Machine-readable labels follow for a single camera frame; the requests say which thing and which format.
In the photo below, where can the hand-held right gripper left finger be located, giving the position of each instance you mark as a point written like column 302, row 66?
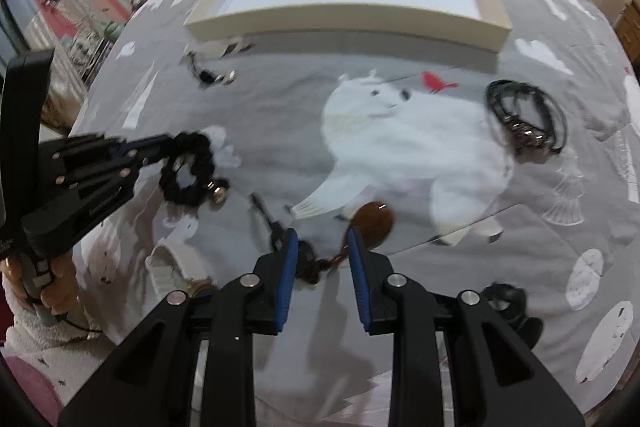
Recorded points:
column 287, row 272

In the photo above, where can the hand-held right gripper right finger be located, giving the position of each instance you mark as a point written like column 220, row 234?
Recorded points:
column 357, row 277

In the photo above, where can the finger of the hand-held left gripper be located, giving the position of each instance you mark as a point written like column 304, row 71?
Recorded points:
column 110, row 174
column 140, row 144

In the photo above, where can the black scrunchie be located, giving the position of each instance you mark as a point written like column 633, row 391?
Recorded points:
column 172, row 184

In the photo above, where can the brown oval pendant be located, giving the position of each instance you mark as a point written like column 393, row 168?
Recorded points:
column 372, row 227

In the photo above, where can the beige watch band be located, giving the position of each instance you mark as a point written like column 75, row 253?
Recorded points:
column 175, row 272

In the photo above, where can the black hair claw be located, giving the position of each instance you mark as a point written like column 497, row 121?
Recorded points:
column 510, row 302

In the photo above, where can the person's left hand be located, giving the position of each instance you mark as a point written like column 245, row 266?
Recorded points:
column 62, row 282

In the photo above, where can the person's pink clothing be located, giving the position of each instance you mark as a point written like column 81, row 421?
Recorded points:
column 25, row 387

